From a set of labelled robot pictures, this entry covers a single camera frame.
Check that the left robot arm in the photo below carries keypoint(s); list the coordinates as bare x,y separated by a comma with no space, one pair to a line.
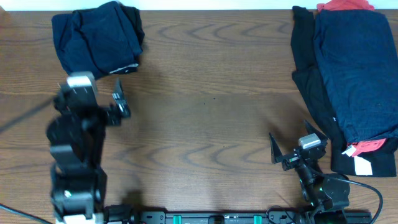
76,139

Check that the folded black garment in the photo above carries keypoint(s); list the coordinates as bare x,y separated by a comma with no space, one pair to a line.
133,14

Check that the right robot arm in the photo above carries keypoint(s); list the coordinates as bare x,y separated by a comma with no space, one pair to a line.
327,191

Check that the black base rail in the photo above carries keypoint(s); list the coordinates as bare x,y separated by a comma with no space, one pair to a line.
236,217

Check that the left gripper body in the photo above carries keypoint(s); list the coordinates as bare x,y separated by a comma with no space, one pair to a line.
111,118

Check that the red garment in pile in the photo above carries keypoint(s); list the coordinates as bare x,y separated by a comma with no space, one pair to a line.
341,5

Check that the black garment in pile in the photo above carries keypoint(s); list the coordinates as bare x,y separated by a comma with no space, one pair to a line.
310,85

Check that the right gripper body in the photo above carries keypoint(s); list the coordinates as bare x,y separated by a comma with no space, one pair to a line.
291,161

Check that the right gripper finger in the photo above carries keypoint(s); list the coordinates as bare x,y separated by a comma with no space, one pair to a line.
312,130
276,154

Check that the navy garment in pile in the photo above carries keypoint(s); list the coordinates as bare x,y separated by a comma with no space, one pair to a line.
357,59

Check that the navy blue shorts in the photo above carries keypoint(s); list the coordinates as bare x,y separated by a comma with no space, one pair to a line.
100,40

